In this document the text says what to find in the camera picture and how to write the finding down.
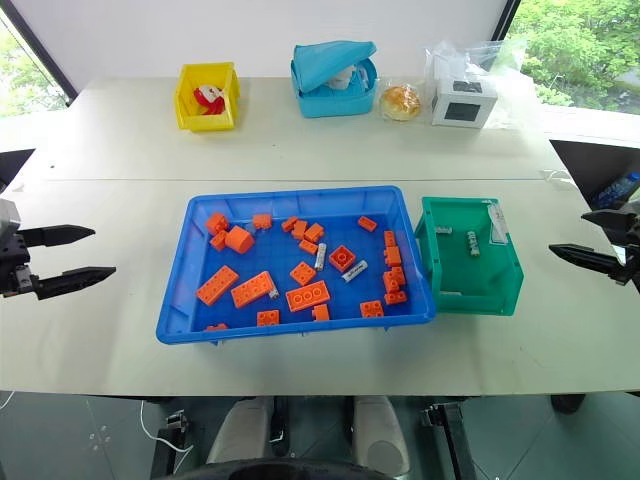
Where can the light blue lunch bag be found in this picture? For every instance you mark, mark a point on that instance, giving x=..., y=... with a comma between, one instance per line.
x=335, y=102

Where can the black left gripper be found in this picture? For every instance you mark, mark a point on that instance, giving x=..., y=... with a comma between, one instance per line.
x=12, y=270

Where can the yellow plastic bin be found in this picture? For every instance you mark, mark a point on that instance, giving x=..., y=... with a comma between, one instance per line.
x=206, y=121

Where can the clear plastic bag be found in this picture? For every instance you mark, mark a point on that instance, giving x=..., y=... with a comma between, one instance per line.
x=500, y=55

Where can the black table leg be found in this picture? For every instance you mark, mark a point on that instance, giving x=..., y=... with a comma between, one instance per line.
x=167, y=445
x=452, y=440

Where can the white rounded robot leg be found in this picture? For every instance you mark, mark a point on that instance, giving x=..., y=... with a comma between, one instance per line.
x=240, y=430
x=380, y=435

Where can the blue water bottle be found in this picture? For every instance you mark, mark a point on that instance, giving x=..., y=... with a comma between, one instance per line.
x=620, y=190

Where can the black caster wheel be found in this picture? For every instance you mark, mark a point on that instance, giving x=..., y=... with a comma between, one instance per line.
x=567, y=404

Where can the white box with black window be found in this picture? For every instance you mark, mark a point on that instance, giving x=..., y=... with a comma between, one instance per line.
x=462, y=107

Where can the wrapped bread bun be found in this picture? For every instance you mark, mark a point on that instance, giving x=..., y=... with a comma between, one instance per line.
x=400, y=102

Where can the red and white object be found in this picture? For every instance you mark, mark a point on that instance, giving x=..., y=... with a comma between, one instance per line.
x=209, y=100

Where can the orange plastic cylinder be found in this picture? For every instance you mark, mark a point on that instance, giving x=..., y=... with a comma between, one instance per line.
x=240, y=240

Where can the small orange block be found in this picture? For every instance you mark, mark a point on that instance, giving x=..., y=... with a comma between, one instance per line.
x=392, y=256
x=268, y=318
x=289, y=224
x=394, y=280
x=215, y=327
x=389, y=239
x=367, y=224
x=314, y=233
x=308, y=247
x=217, y=223
x=262, y=222
x=372, y=309
x=395, y=298
x=320, y=312
x=299, y=230
x=219, y=241

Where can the white paper label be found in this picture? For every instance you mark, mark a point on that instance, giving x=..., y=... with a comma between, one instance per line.
x=497, y=225

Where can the blue plastic tray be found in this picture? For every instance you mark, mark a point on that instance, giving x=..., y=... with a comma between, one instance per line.
x=280, y=330

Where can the black window frame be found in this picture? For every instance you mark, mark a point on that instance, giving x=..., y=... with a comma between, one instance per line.
x=40, y=50
x=505, y=20

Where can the green plastic bin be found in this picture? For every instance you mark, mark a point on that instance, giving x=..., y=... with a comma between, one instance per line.
x=475, y=300

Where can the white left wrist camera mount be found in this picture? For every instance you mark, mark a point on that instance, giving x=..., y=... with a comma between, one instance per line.
x=7, y=215

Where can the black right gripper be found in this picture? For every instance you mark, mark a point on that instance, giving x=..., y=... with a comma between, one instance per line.
x=631, y=260

